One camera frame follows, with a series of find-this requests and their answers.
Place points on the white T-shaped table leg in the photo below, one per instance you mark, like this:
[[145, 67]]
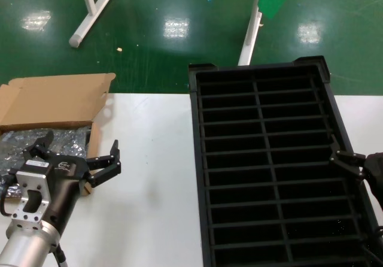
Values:
[[89, 21]]

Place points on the translucent grey antistatic bag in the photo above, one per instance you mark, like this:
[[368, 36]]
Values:
[[73, 156]]

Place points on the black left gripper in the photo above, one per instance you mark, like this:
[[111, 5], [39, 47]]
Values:
[[66, 183]]

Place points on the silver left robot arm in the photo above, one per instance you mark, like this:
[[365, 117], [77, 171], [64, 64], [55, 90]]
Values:
[[27, 246]]

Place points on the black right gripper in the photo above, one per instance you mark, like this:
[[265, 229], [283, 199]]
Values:
[[375, 177]]

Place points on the white slanted table leg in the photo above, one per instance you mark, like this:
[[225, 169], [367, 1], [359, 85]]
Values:
[[249, 36]]

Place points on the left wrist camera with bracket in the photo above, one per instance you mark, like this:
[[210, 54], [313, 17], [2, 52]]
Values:
[[30, 183]]

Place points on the black compartment container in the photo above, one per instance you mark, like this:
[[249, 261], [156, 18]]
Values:
[[196, 159]]

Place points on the brown cardboard box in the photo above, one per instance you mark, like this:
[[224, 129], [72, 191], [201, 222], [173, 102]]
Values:
[[54, 99]]

